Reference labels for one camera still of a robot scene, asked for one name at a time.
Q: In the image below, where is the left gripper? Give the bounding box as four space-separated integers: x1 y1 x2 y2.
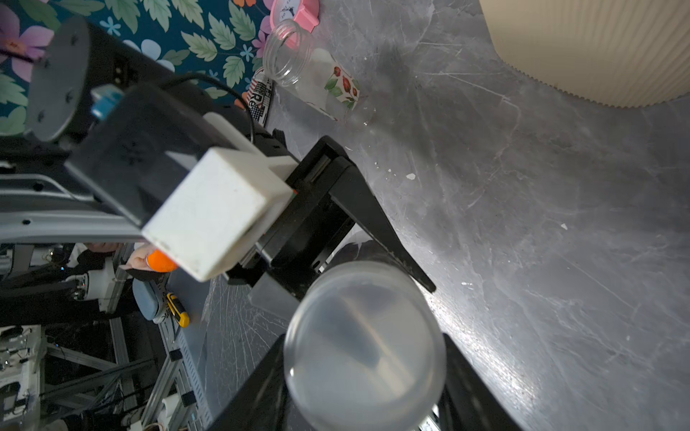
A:
226 136 437 300

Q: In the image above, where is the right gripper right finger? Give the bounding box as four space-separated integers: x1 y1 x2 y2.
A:
438 333 521 431

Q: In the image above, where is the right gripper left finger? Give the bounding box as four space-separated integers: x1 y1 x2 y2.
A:
208 335 289 431

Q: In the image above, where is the clear jar with flower tea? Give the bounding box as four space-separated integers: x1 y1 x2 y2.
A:
263 20 362 121

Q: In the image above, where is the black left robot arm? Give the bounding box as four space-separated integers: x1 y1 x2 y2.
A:
1 17 436 298

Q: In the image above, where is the yellow utility knife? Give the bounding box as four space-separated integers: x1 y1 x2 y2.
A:
165 293 190 328

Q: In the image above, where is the orange fish plush toy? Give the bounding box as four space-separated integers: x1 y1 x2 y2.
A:
121 244 179 273

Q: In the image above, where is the pink alarm clock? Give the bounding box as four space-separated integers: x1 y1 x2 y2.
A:
270 0 320 32

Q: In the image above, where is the cream ribbed trash bin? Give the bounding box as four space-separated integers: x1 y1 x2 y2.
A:
481 1 689 108

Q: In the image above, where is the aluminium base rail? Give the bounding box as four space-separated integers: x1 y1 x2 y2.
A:
128 268 303 431

